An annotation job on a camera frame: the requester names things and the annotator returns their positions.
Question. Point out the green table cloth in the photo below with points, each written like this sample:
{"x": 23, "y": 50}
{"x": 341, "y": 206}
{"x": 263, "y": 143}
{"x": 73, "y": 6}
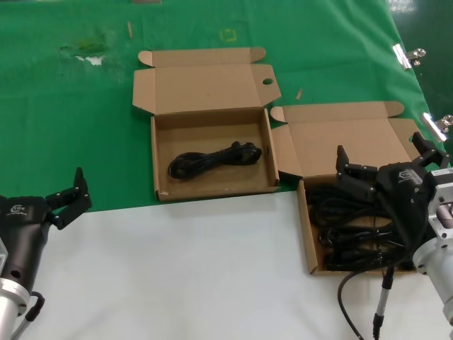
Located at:
{"x": 70, "y": 124}

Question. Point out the brown cardboard box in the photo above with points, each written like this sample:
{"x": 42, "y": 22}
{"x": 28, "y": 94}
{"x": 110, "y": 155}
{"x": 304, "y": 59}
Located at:
{"x": 212, "y": 117}
{"x": 347, "y": 141}

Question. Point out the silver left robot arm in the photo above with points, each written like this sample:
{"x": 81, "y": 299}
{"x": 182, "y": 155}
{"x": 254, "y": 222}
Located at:
{"x": 8, "y": 301}

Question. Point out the silver binder clip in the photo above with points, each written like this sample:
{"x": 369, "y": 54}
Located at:
{"x": 433, "y": 127}
{"x": 401, "y": 56}

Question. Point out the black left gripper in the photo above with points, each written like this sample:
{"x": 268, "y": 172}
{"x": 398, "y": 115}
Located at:
{"x": 21, "y": 230}

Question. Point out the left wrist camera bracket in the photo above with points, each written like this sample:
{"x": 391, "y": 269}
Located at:
{"x": 3, "y": 255}

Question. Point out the short wooden stick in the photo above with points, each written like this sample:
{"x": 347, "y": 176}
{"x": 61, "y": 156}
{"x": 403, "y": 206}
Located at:
{"x": 299, "y": 94}

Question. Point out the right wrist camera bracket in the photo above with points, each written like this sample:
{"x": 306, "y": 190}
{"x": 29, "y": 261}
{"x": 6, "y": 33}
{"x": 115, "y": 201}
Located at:
{"x": 440, "y": 205}

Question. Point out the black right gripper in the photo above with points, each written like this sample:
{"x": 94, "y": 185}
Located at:
{"x": 405, "y": 195}

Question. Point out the long wooden stick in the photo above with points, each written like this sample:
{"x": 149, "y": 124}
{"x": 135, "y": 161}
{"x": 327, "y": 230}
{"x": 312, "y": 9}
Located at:
{"x": 130, "y": 29}

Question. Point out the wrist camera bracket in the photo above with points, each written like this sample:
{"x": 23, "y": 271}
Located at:
{"x": 440, "y": 205}
{"x": 3, "y": 255}

